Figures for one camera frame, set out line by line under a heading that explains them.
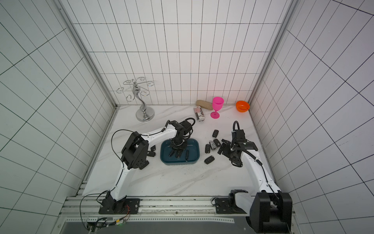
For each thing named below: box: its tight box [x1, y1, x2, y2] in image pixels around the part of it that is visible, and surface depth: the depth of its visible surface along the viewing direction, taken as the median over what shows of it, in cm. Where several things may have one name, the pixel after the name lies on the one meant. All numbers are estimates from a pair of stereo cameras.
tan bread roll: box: [195, 99, 213, 111], surface depth 124 cm
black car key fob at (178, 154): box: [175, 150, 184, 160], surface depth 92 cm
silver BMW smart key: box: [208, 140, 218, 151], surface depth 97 cm
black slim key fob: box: [211, 129, 220, 138], surface depth 102 cm
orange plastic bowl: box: [235, 100, 251, 113], surface depth 116 cm
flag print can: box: [193, 105, 206, 122], surface depth 112 cm
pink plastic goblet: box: [210, 96, 225, 119], surface depth 109 cm
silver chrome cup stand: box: [116, 76, 155, 122], surface depth 97 cm
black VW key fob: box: [204, 143, 211, 154], surface depth 96 cm
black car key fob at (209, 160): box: [204, 155, 215, 165], surface depth 90 cm
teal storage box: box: [159, 137, 201, 166], surface depth 92 cm
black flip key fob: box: [213, 138, 222, 148], surface depth 97 cm
